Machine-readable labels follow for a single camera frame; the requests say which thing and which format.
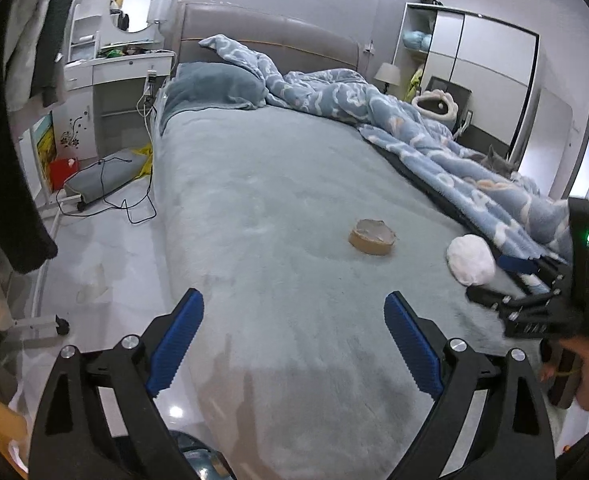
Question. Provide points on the brown tape roll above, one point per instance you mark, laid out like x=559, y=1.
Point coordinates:
x=364, y=245

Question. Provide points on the black hanging coat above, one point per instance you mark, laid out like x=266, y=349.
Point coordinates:
x=4, y=185

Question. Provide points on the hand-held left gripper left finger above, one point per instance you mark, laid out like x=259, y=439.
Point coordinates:
x=177, y=345

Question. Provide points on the white wardrobe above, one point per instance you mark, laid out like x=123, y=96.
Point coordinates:
x=484, y=60

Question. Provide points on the grey cushion on floor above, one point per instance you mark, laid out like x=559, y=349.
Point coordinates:
x=92, y=180

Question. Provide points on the yellow-green plush toy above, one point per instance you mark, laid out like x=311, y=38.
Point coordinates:
x=414, y=85

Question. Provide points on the white cloud-shaped cat bed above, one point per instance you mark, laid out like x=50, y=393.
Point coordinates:
x=454, y=110

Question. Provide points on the grey bed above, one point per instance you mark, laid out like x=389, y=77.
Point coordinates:
x=274, y=185

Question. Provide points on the colourful framed painting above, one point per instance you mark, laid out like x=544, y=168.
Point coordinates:
x=45, y=142

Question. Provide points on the white dressing table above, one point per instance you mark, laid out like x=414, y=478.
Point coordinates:
x=77, y=125

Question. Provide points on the blue patterned blanket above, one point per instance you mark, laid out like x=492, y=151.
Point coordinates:
x=424, y=125

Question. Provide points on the light blue plush toy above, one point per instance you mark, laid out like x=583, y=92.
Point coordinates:
x=417, y=40

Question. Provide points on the white table lamp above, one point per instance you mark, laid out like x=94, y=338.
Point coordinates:
x=157, y=9

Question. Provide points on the grey cat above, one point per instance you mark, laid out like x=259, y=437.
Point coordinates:
x=494, y=161

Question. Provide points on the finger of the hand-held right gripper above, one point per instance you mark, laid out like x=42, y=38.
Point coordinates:
x=489, y=296
x=516, y=263

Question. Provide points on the dark green trash bin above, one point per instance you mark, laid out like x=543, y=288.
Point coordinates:
x=202, y=462

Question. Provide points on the white round paper wad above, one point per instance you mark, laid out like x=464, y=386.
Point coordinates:
x=469, y=260

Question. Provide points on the white clothes rack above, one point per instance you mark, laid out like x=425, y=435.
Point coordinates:
x=34, y=322

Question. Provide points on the blue-grey pillow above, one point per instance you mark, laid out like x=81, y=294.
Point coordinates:
x=209, y=85

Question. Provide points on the yellow plastic bag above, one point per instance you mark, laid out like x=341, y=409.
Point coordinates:
x=143, y=162

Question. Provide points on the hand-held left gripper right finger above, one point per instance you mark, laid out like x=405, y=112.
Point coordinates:
x=414, y=345

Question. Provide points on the dark grey hanging vest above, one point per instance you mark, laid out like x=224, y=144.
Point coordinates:
x=57, y=35

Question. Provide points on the white door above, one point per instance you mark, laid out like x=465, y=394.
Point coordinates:
x=544, y=140

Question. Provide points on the red box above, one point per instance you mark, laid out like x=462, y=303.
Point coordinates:
x=62, y=172

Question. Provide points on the beige bedside lamp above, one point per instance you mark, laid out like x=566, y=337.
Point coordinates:
x=388, y=74

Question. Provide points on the green packet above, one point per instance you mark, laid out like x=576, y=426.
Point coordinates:
x=112, y=51

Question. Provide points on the dark bedside cabinet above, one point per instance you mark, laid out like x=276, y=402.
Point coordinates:
x=489, y=137

